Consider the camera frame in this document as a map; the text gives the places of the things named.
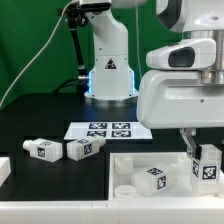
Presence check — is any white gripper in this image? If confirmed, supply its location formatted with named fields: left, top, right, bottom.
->
left=137, top=70, right=224, bottom=160

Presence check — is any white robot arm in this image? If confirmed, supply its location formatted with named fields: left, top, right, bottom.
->
left=86, top=0, right=224, bottom=157

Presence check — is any white tag sheet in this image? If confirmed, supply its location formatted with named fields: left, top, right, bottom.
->
left=64, top=122, right=152, bottom=140

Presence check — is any white front wall rail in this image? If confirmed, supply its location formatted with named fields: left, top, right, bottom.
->
left=0, top=198, right=224, bottom=224

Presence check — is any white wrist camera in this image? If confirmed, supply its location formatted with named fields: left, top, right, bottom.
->
left=146, top=38, right=216, bottom=70

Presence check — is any black cable at base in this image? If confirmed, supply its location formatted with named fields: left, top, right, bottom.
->
left=52, top=79, right=89, bottom=94

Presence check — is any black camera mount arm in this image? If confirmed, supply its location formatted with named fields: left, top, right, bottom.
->
left=57, top=0, right=113, bottom=81

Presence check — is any white cable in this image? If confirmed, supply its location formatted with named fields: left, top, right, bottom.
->
left=0, top=0, right=78, bottom=109

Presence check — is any white left wall block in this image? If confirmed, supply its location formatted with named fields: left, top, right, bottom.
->
left=0, top=157, right=11, bottom=187

